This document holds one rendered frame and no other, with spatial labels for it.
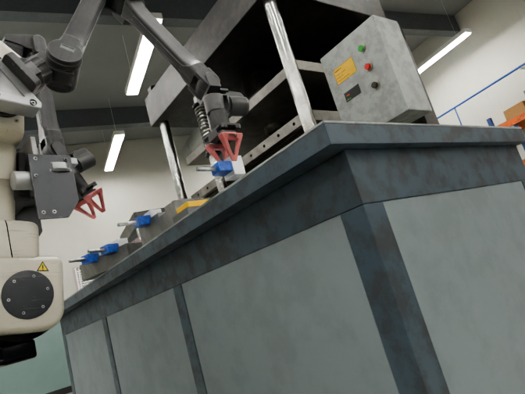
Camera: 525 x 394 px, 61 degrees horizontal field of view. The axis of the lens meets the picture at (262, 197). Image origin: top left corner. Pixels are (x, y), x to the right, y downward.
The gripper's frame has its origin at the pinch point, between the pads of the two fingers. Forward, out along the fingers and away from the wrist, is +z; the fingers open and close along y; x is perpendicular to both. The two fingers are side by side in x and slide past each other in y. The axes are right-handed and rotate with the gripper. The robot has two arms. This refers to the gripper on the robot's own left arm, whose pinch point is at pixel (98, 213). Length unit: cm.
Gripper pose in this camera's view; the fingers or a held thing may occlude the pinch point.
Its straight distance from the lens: 157.9
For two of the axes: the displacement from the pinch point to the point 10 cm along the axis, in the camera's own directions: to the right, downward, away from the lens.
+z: 5.5, 8.3, 1.4
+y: -6.9, 3.5, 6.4
